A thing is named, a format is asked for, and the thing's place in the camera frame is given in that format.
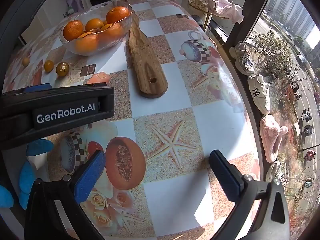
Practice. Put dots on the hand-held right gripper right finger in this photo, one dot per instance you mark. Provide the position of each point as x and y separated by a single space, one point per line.
225 175

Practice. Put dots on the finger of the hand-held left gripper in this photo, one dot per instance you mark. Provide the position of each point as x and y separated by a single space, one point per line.
37 88
75 96

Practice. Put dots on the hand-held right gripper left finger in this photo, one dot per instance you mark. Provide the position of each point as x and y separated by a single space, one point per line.
91 175

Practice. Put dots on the amber round fruit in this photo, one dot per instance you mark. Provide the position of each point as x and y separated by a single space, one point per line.
62 69

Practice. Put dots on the clear glass bowl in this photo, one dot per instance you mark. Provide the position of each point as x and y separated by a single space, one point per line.
71 48

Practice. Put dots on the person's left hand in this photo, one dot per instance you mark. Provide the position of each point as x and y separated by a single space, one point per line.
37 147

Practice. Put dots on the yellow cherry tomato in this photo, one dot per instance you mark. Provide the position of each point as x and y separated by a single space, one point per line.
49 65

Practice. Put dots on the brown longan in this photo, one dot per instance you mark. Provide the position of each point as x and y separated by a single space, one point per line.
25 61

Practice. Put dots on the white mesh sneaker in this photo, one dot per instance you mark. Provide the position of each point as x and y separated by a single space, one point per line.
273 172

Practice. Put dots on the pink fluffy slipper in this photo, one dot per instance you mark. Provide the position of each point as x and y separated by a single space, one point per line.
270 140

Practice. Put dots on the pile of oranges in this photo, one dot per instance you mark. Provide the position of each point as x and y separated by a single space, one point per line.
73 30

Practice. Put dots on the long wooden cutting board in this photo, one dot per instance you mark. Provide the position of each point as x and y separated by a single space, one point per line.
147 65

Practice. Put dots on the white sneaker with black logo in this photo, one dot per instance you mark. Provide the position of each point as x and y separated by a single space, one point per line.
258 95

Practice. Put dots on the purple cloth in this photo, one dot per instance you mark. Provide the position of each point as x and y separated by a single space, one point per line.
72 1

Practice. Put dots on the printed checkered tablecloth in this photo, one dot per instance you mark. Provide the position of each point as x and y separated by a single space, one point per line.
172 80

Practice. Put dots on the grey and white sneaker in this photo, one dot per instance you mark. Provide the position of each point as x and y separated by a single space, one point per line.
242 57

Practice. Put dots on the dark window frame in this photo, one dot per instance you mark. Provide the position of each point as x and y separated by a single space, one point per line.
252 5

